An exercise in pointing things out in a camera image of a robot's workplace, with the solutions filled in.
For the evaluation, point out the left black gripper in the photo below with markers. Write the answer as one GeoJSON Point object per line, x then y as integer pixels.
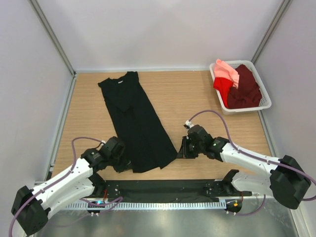
{"type": "Point", "coordinates": [125, 165]}

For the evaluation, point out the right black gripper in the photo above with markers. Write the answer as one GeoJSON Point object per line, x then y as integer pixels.
{"type": "Point", "coordinates": [184, 153]}

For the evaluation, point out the black t shirt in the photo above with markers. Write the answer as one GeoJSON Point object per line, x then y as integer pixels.
{"type": "Point", "coordinates": [147, 145]}

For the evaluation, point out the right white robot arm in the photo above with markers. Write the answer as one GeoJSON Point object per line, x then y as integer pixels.
{"type": "Point", "coordinates": [281, 178]}

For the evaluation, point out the red t shirt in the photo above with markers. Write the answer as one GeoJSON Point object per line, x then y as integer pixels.
{"type": "Point", "coordinates": [223, 85]}

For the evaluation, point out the maroon t shirt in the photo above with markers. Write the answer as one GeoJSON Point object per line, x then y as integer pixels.
{"type": "Point", "coordinates": [248, 94]}

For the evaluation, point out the pink t shirt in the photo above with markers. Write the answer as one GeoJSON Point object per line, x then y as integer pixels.
{"type": "Point", "coordinates": [224, 70]}

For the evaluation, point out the white plastic basket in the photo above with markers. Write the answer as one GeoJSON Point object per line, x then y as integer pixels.
{"type": "Point", "coordinates": [265, 102]}

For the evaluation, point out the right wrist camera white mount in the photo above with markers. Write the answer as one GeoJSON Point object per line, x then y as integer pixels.
{"type": "Point", "coordinates": [188, 124]}

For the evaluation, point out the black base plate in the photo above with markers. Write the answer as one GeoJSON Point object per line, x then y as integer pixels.
{"type": "Point", "coordinates": [160, 191]}

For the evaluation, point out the white slotted cable duct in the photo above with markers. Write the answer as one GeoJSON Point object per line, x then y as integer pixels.
{"type": "Point", "coordinates": [81, 205]}

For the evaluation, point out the aluminium front rail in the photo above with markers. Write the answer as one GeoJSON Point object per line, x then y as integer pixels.
{"type": "Point", "coordinates": [271, 195]}

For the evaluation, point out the right aluminium frame post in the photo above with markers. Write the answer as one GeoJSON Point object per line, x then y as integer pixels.
{"type": "Point", "coordinates": [277, 18]}

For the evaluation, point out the aluminium frame post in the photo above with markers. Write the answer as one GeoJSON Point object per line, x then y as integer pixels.
{"type": "Point", "coordinates": [51, 34]}
{"type": "Point", "coordinates": [277, 18]}

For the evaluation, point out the left aluminium frame post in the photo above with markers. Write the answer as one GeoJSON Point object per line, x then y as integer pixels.
{"type": "Point", "coordinates": [51, 34]}

